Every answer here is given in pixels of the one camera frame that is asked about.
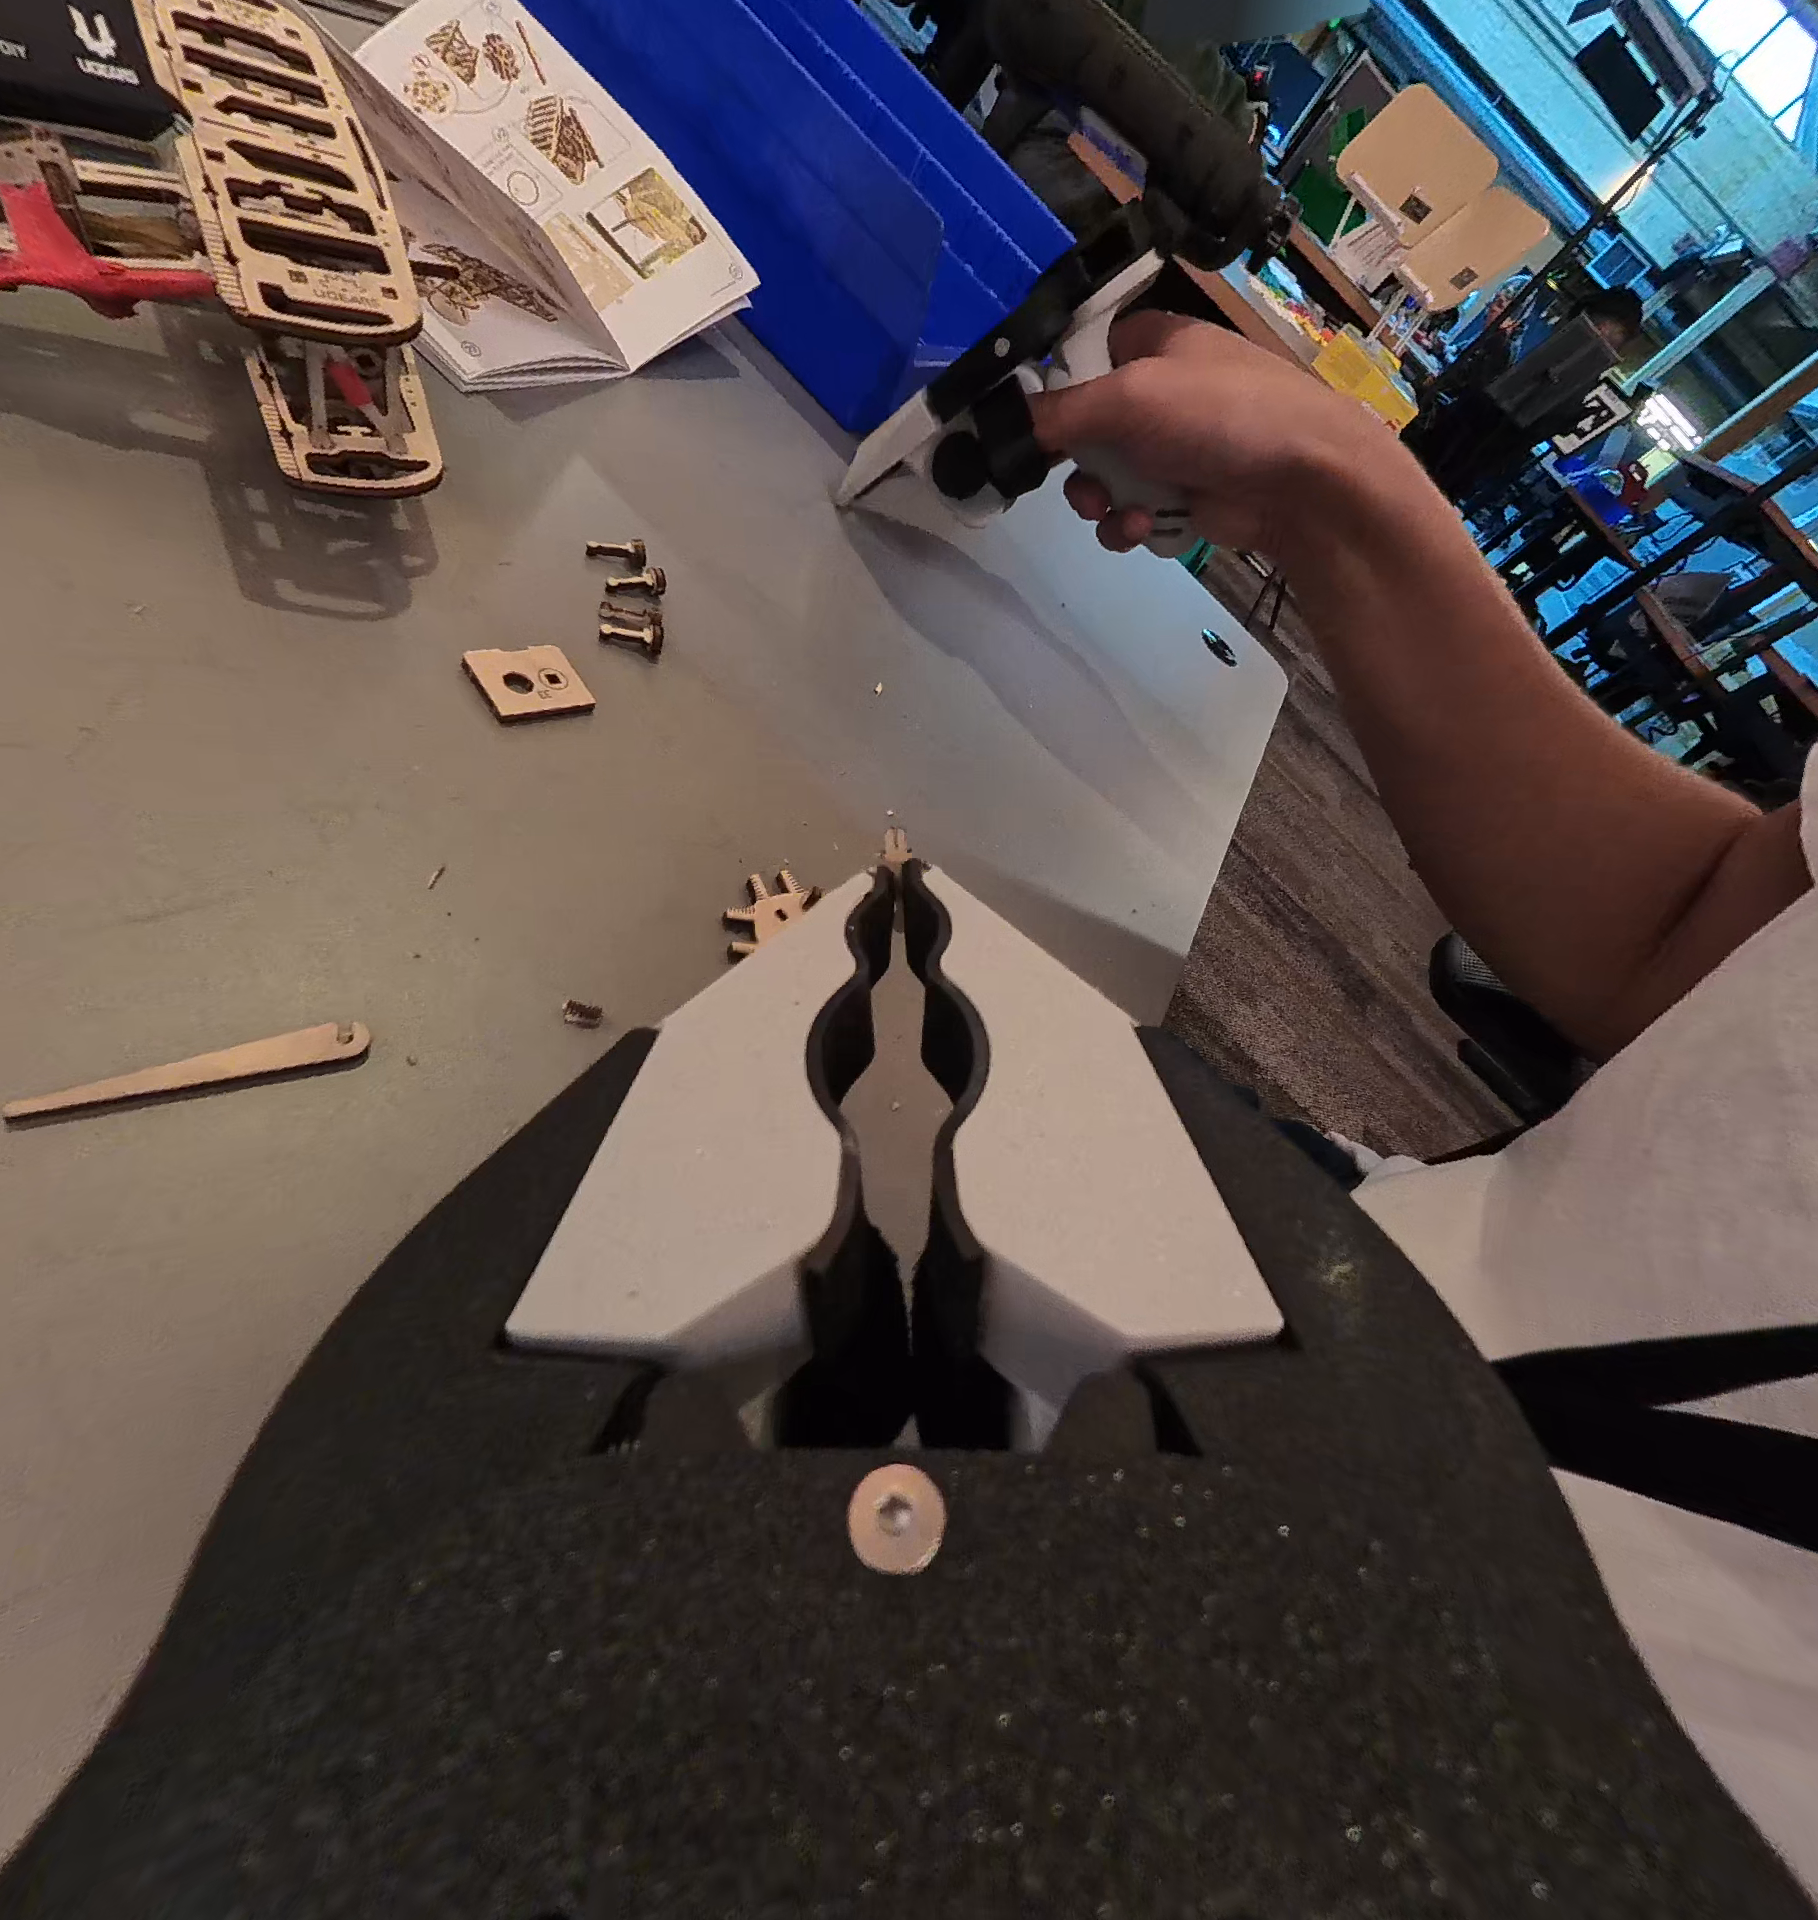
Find person's white shirt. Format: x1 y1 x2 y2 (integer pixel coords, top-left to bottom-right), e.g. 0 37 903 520
1348 708 1818 1920

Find wooden model frame sheets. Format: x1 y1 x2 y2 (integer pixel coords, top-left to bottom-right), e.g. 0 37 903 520
0 0 450 501

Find black white marker tag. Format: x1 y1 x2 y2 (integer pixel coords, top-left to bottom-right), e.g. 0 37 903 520
1542 375 1645 453

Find illustrated instruction booklet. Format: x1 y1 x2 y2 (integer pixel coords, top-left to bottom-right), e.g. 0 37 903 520
359 0 768 395

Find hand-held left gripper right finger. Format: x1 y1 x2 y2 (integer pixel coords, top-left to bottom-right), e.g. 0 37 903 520
903 865 1285 1452

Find blue plastic bin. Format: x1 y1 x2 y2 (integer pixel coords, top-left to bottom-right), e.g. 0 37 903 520
523 0 1080 435

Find black cardboard box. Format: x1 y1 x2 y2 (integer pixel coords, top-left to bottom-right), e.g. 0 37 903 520
0 0 180 145

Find person's right hand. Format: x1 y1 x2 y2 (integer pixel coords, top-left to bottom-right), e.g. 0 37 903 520
1026 311 1437 564

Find black office chair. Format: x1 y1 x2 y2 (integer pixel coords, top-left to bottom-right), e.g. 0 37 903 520
1428 926 1601 1122

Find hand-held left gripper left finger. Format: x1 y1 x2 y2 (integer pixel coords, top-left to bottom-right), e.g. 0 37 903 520
508 865 915 1452

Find wooden spoked gear wheel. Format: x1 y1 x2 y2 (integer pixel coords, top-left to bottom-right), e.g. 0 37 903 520
720 871 826 962

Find background wooden table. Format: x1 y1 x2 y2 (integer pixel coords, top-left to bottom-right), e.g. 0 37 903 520
1537 451 1818 721

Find red band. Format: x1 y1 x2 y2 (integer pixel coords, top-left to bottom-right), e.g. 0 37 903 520
0 179 221 326

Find grey desk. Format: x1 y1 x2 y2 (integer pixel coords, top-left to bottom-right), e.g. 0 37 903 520
0 93 1292 1920

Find square wooden plate with holes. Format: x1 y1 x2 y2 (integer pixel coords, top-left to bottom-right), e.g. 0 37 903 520
458 643 600 726

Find tapered wooden stick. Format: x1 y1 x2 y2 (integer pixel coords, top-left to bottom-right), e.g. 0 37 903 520
0 1020 379 1132

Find person's right forearm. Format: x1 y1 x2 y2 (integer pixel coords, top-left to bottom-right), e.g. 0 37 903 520
1278 440 1818 1064

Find yellow box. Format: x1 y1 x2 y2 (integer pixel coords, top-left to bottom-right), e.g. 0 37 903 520
1304 326 1421 430

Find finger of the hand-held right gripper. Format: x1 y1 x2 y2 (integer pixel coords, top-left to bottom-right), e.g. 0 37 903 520
829 392 988 523

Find black neck lanyard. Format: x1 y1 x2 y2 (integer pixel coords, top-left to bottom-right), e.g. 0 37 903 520
1492 1319 1818 1575

